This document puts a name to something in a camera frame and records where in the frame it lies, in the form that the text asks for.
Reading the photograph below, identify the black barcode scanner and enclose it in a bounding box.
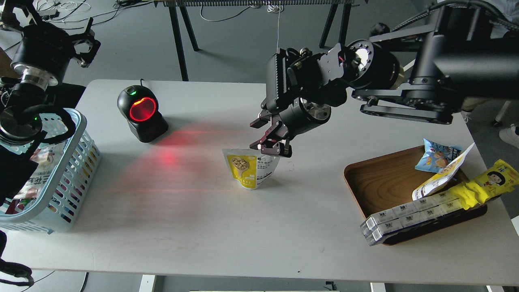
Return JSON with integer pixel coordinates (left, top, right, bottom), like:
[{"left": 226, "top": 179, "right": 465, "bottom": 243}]
[{"left": 117, "top": 78, "right": 169, "bottom": 143}]

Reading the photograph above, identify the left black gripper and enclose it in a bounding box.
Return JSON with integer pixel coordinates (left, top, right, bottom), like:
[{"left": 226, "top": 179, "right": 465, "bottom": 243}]
[{"left": 0, "top": 0, "right": 102, "bottom": 86}]

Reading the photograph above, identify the light blue plastic basket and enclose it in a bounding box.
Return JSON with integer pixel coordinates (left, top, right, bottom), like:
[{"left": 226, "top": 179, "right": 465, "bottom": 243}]
[{"left": 0, "top": 108, "right": 101, "bottom": 234}]

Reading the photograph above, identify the red white snack bag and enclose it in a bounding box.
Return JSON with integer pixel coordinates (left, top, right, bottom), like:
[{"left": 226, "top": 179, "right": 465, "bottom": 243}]
[{"left": 5, "top": 142, "right": 66, "bottom": 215}]

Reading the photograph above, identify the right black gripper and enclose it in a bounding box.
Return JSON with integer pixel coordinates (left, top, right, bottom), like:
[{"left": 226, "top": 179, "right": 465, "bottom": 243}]
[{"left": 249, "top": 97, "right": 331, "bottom": 158}]

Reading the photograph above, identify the yellow cartoon snack pack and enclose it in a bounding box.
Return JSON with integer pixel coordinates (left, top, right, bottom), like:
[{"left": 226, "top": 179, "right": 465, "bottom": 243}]
[{"left": 447, "top": 159, "right": 519, "bottom": 210}]

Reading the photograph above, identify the blue snack bag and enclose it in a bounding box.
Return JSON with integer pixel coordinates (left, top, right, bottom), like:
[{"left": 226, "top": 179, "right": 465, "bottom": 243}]
[{"left": 414, "top": 138, "right": 462, "bottom": 173}]

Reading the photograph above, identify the black leg background table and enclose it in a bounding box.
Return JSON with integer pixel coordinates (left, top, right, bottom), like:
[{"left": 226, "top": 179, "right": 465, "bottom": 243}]
[{"left": 162, "top": 0, "right": 356, "bottom": 81}]

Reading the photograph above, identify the white hanging cable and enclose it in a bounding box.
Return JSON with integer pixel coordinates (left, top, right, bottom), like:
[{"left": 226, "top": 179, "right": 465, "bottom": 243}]
[{"left": 266, "top": 3, "right": 284, "bottom": 53}]

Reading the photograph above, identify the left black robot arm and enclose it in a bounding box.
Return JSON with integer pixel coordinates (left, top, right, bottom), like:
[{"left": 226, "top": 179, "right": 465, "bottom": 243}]
[{"left": 1, "top": 0, "right": 101, "bottom": 234}]

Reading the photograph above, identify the brown wooden tray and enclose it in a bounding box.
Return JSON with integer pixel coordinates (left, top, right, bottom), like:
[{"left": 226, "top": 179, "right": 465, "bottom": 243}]
[{"left": 343, "top": 146, "right": 487, "bottom": 245}]

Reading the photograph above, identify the yellow white snack pouch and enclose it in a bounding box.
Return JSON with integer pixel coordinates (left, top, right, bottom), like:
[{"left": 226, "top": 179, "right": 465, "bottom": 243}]
[{"left": 222, "top": 148, "right": 280, "bottom": 190}]

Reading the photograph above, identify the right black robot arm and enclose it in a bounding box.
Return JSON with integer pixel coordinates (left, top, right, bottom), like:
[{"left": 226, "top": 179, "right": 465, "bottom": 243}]
[{"left": 250, "top": 0, "right": 519, "bottom": 157}]

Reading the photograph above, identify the floor cables and power strip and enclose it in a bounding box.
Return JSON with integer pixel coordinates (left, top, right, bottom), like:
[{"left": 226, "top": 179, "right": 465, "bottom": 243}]
[{"left": 36, "top": 0, "right": 154, "bottom": 25}]

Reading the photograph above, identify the long white box pack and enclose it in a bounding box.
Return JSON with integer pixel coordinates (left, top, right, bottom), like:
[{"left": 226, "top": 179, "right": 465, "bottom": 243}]
[{"left": 359, "top": 191, "right": 463, "bottom": 246}]

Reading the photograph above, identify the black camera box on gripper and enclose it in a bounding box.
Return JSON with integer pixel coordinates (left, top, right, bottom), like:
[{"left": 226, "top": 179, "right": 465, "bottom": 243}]
[{"left": 261, "top": 47, "right": 313, "bottom": 114}]

